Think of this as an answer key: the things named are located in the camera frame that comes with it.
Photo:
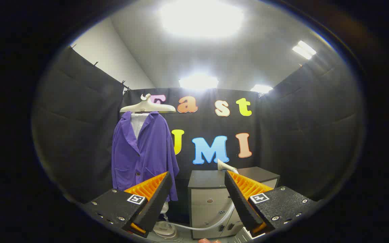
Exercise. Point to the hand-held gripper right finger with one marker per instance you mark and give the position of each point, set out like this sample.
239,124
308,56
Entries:
245,209

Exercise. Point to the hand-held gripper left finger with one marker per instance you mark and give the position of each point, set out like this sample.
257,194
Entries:
137,211

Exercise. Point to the white garment steamer base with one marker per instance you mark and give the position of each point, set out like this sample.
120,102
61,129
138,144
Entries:
164,231

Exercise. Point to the white garment steamer head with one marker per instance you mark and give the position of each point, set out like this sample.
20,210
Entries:
225,166

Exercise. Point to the purple jacket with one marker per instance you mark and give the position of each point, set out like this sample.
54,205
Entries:
154,148

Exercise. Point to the white garment board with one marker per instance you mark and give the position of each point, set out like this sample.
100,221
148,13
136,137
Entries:
137,125

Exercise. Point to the cream clothes hanger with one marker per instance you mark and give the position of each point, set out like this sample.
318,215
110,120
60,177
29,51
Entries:
147,107

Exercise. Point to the grey cabinet with dark top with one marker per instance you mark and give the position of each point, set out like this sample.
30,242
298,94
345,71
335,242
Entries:
204,202

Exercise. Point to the large ceiling light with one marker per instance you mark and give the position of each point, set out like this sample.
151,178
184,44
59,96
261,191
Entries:
201,17

